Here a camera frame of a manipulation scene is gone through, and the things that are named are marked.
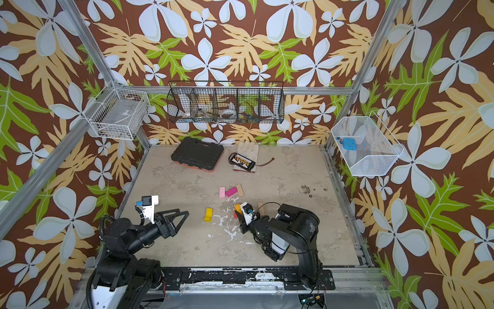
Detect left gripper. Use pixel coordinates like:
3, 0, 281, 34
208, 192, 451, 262
126, 207, 189, 257

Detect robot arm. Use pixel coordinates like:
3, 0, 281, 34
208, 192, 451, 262
261, 203, 323, 289

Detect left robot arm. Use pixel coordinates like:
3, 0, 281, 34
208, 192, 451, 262
86, 209, 189, 308

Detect yellow arch block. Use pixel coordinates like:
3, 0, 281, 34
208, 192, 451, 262
204, 207, 213, 222

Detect natural wood flat block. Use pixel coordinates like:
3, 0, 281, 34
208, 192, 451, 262
236, 184, 244, 197

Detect magenta block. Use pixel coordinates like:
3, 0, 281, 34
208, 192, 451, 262
225, 187, 238, 197

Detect light pink rectangular block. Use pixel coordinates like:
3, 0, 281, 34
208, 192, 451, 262
219, 187, 226, 198

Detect black and red tool case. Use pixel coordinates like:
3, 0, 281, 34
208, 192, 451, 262
171, 137, 224, 172

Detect white work glove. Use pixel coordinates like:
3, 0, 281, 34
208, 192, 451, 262
235, 142, 259, 164

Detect tape roll in basket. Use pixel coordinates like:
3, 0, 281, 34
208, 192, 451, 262
220, 109, 237, 119

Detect blue object in basket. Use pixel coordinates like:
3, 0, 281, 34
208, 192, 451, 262
340, 137, 358, 151

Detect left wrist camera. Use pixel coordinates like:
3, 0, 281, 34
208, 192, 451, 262
135, 195, 159, 225

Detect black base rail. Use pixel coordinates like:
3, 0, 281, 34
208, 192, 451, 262
162, 266, 335, 291

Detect black charging board with cables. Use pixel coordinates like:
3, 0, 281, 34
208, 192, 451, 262
228, 153, 257, 172

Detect black wire basket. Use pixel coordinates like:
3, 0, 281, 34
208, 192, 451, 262
165, 81, 286, 124

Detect white wire basket left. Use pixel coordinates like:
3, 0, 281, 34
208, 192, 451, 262
86, 86, 150, 140

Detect white wire basket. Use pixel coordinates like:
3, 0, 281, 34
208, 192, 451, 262
86, 86, 150, 140
331, 113, 405, 178

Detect white wire basket right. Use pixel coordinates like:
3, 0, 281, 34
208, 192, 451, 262
331, 113, 405, 178

